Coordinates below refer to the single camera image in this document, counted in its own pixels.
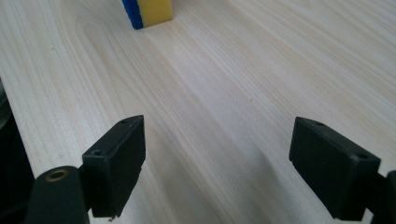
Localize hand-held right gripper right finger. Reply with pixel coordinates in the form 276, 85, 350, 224
289, 116, 382, 222

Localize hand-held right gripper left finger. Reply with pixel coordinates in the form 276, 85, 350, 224
81, 114, 147, 218

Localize yellow and blue sponge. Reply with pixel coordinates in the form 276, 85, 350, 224
121, 0, 174, 31

